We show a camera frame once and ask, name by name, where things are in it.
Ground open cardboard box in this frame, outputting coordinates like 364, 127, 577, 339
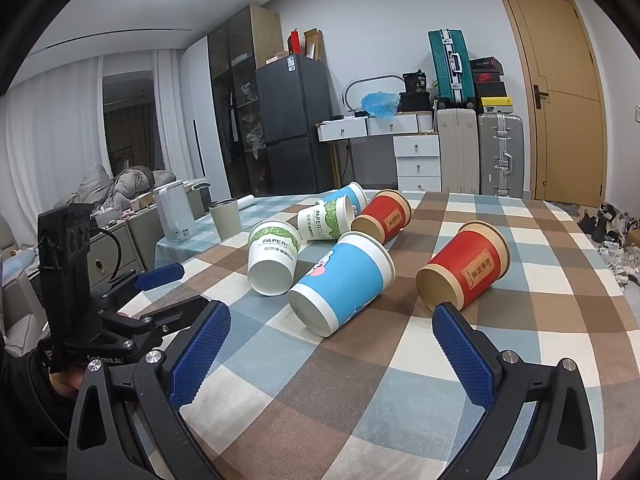
303, 28, 325, 61

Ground dark glass wardrobe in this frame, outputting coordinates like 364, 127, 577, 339
207, 4, 284, 202

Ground checkered tablecloth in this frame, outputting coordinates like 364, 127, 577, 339
114, 190, 640, 480

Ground white curtain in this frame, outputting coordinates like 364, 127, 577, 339
151, 47, 202, 182
0, 50, 107, 206

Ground pile of shoes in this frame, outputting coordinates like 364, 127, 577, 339
576, 202, 640, 287

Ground white electric kettle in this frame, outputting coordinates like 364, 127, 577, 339
152, 180, 212, 242

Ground white suitcase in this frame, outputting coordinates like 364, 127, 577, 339
435, 107, 479, 194

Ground stack of shoe boxes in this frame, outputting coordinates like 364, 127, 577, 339
468, 57, 514, 115

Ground grey cabinet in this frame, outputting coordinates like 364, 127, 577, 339
87, 219, 147, 282

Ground red paper cup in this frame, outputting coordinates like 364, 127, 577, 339
350, 189, 413, 246
415, 220, 511, 319

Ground white dressing desk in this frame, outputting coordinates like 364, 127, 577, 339
315, 113, 442, 193

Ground oval mirror frame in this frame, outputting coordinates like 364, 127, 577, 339
342, 74, 406, 114

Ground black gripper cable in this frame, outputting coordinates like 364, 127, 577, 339
89, 227, 124, 282

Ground light blue checked tablecloth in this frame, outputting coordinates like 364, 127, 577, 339
154, 195, 262, 270

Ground white drawer unit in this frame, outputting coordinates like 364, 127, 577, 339
393, 133, 442, 193

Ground silver suitcase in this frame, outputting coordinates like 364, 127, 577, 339
477, 113, 525, 198

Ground black refrigerator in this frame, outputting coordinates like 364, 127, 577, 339
254, 53, 335, 197

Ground grey sofa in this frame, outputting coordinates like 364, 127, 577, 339
0, 214, 52, 357

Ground teal suitcase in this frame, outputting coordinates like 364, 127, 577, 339
427, 28, 476, 109

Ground grey tumbler cup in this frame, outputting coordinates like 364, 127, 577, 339
208, 198, 244, 237

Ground white green paper cup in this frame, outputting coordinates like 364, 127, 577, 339
297, 195, 356, 242
247, 220, 302, 296

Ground person's left hand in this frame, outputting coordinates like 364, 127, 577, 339
49, 371, 86, 402

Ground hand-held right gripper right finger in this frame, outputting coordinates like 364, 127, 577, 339
431, 303, 599, 480

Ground wooden door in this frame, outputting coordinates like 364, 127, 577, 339
494, 0, 609, 208

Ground blue plastic bag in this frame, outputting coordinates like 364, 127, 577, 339
360, 90, 401, 120

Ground blue cartoon paper cup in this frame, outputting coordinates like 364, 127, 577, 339
320, 181, 370, 221
287, 231, 397, 338

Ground black bag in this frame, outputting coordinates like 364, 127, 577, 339
398, 70, 432, 113

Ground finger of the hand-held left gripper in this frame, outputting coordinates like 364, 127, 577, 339
117, 263, 185, 302
140, 295, 214, 334

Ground grey duvet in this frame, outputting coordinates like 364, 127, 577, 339
52, 163, 177, 212

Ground person's left forearm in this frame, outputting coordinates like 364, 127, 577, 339
0, 342, 77, 463

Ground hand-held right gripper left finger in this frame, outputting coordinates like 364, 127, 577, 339
67, 300, 236, 480

